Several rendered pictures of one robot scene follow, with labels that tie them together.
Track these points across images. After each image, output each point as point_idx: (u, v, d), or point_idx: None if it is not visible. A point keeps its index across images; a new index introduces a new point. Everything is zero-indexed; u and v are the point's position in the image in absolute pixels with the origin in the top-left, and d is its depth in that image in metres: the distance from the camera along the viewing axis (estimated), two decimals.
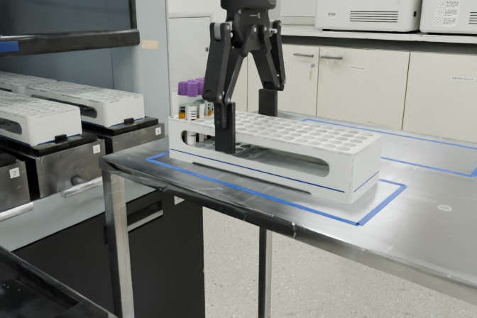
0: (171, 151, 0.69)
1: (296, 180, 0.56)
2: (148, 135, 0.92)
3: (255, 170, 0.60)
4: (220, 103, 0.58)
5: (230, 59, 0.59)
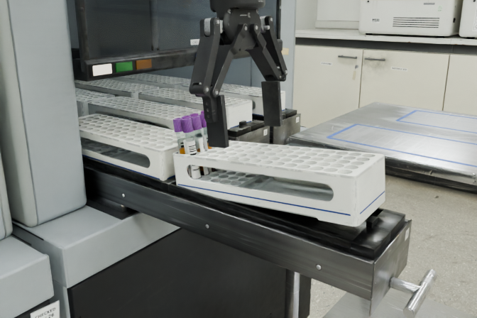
0: (178, 186, 0.70)
1: (302, 206, 0.57)
2: (292, 123, 1.17)
3: (260, 199, 0.60)
4: (208, 96, 0.57)
5: (220, 55, 0.59)
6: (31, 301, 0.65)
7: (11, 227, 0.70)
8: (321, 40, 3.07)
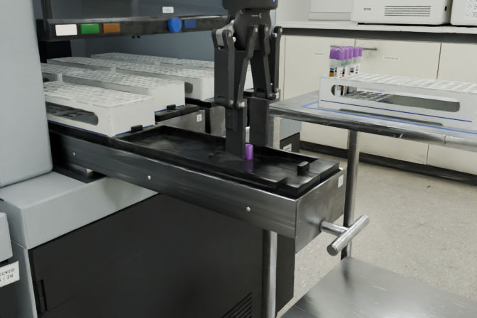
0: (320, 101, 0.92)
1: (431, 116, 0.78)
2: None
3: (395, 111, 0.82)
4: (262, 96, 0.68)
5: (260, 58, 0.65)
6: None
7: None
8: (314, 30, 3.05)
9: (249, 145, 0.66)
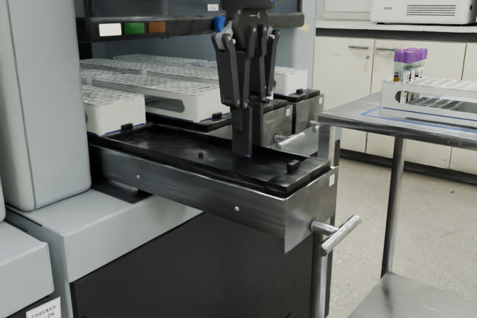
0: (382, 109, 0.83)
1: None
2: (315, 103, 1.07)
3: (475, 121, 0.73)
4: (256, 99, 0.67)
5: (257, 60, 0.65)
6: (27, 297, 0.54)
7: (3, 211, 0.60)
8: (331, 30, 2.96)
9: None
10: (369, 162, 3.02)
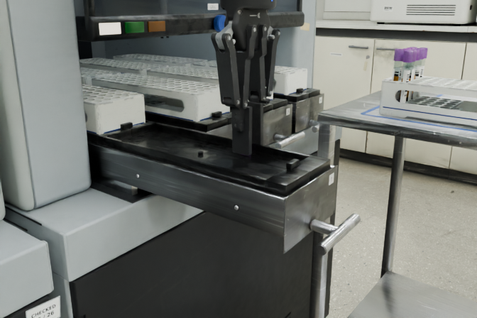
0: (382, 108, 0.82)
1: None
2: (315, 103, 1.07)
3: (475, 120, 0.73)
4: (256, 99, 0.67)
5: (257, 60, 0.65)
6: (27, 297, 0.54)
7: (3, 210, 0.60)
8: (331, 30, 2.96)
9: None
10: (369, 162, 3.02)
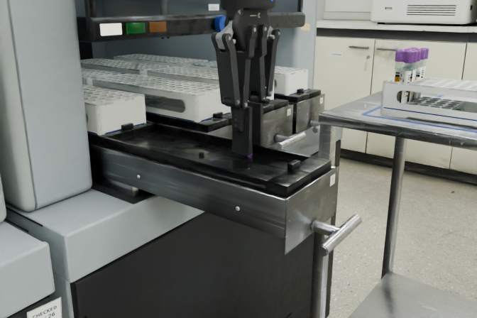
0: (383, 109, 0.82)
1: None
2: (316, 103, 1.07)
3: (476, 121, 0.73)
4: (256, 99, 0.67)
5: (257, 60, 0.65)
6: (28, 297, 0.54)
7: (4, 211, 0.59)
8: (331, 30, 2.96)
9: None
10: (369, 162, 3.02)
